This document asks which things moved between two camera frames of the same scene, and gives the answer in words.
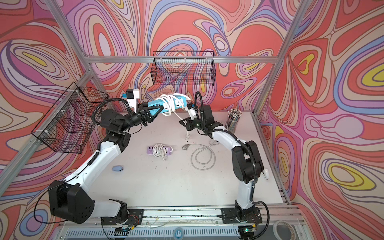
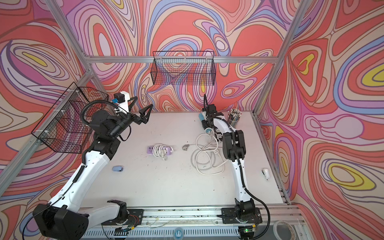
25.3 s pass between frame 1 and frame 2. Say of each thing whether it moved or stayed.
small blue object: stayed
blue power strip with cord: moved
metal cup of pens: stayed
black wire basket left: stayed
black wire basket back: stayed
